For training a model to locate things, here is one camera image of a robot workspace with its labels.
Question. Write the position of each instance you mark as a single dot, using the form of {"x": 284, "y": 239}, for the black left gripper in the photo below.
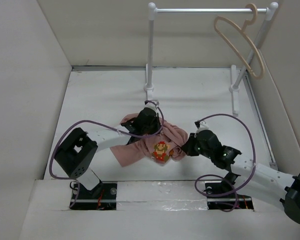
{"x": 156, "y": 123}

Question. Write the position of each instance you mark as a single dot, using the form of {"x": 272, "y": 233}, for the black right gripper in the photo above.
{"x": 188, "y": 146}

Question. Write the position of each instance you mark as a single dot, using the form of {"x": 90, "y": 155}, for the pink t-shirt with pixel print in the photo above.
{"x": 160, "y": 148}

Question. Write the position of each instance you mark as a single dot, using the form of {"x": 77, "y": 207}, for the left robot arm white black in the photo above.
{"x": 78, "y": 146}

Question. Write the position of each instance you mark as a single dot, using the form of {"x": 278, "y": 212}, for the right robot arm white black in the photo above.
{"x": 245, "y": 176}

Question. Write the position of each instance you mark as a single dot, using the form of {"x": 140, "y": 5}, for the wooden clothes hanger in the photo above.
{"x": 245, "y": 39}

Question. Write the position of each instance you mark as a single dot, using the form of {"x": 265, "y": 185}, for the white clothes rack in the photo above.
{"x": 180, "y": 36}

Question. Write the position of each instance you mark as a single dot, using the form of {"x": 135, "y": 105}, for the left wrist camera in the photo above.
{"x": 153, "y": 103}

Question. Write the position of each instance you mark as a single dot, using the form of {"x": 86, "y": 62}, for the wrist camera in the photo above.
{"x": 153, "y": 103}
{"x": 201, "y": 125}

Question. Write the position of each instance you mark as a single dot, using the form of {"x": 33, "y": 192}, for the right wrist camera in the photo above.
{"x": 201, "y": 125}

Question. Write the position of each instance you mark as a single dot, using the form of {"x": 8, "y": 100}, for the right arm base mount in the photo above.
{"x": 225, "y": 203}

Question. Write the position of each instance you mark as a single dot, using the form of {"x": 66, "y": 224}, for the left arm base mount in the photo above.
{"x": 102, "y": 198}

